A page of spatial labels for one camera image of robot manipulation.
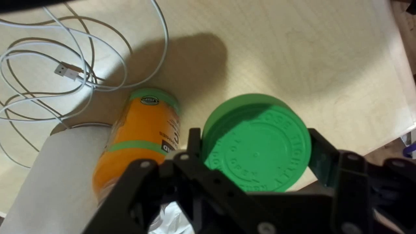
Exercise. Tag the green round plastic lid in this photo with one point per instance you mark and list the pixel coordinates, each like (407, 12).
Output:
(256, 146)

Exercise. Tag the white crumpled wrapper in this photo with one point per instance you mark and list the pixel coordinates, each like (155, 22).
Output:
(175, 221)

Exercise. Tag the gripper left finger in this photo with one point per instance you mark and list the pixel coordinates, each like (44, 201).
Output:
(195, 182)

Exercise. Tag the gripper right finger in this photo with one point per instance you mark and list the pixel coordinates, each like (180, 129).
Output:
(352, 182)

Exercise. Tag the white paper roll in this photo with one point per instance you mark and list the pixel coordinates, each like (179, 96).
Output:
(58, 182)

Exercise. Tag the orange bottle with green bands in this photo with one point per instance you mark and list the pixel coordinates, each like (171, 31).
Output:
(143, 126)

